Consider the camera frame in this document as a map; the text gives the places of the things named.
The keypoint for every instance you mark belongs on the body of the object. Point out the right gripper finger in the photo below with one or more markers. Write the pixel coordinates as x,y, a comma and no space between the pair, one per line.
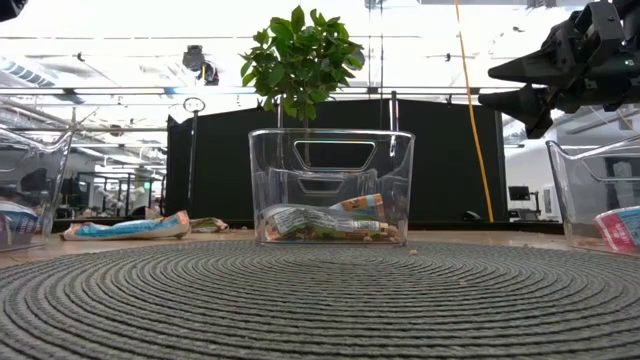
545,67
530,105

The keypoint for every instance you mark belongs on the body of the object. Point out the blue granola bar red end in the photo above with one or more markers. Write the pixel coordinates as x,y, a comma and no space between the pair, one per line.
620,230

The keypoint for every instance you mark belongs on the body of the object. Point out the blue granola bar orange ends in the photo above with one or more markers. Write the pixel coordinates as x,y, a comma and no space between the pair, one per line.
362,204

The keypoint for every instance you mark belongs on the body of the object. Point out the snack packets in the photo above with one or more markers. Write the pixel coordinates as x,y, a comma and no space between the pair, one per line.
305,220

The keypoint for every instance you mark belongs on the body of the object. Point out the blue white granola bar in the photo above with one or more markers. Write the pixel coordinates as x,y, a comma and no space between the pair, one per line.
17,227

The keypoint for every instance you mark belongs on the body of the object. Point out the background computer monitor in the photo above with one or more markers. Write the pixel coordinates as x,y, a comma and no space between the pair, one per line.
519,193

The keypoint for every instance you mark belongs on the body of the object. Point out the black partition panel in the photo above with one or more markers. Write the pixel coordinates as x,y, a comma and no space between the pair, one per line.
450,165

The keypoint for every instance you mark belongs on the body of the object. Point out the clear plastic bin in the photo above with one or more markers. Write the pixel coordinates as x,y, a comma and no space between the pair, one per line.
395,180
570,200
50,175

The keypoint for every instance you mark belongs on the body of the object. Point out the green potted plant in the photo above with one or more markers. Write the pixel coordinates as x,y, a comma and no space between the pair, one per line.
300,60

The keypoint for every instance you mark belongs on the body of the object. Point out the grey round woven placemat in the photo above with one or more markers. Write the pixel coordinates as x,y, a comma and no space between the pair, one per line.
320,310

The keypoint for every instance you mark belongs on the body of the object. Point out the white wall box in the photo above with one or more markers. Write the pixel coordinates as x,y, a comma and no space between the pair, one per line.
549,200

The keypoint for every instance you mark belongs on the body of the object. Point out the black metal table frame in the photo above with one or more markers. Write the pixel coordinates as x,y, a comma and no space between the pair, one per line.
500,227

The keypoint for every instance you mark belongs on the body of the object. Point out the black ceiling camera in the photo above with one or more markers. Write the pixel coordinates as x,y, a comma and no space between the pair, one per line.
194,57

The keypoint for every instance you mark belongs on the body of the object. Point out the background workstation frame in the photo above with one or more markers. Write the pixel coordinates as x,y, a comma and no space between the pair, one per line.
120,195

